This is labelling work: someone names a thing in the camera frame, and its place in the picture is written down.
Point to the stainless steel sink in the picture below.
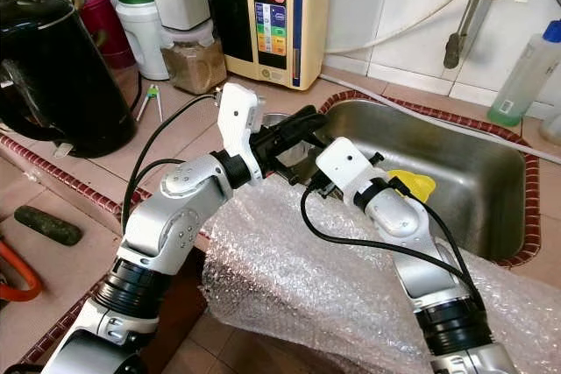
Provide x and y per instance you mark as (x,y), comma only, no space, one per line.
(473,172)

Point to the blender jar with brown powder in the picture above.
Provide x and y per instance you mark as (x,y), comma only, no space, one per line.
(195,63)

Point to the white bottle green band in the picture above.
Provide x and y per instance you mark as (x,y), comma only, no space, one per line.
(145,41)

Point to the beige water ionizer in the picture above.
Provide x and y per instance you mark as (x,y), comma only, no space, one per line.
(307,6)

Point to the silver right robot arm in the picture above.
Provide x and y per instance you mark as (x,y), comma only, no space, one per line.
(403,225)

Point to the small green white tool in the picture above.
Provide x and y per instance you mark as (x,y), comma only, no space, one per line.
(151,102)

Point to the maroon plastic cup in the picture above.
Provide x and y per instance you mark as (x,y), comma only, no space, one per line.
(105,32)

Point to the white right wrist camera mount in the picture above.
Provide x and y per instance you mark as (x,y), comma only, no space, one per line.
(346,168)

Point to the clear bottle blue cap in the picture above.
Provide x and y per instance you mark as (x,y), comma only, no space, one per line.
(526,76)

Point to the dark oblong stone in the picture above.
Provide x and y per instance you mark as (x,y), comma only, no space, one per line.
(48,225)

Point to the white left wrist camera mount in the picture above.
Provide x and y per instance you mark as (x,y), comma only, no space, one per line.
(238,120)

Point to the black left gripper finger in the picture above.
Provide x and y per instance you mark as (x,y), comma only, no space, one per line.
(300,123)
(291,151)

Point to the clear bubble wrap sheet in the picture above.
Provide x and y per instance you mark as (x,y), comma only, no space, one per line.
(280,286)

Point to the black electric kettle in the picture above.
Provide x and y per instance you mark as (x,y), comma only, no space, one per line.
(61,76)

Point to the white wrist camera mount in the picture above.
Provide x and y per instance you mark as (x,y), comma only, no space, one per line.
(346,168)
(238,120)

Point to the metal faucet pipe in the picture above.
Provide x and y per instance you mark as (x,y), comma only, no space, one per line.
(465,24)

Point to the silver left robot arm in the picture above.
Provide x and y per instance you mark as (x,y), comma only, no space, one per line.
(175,216)

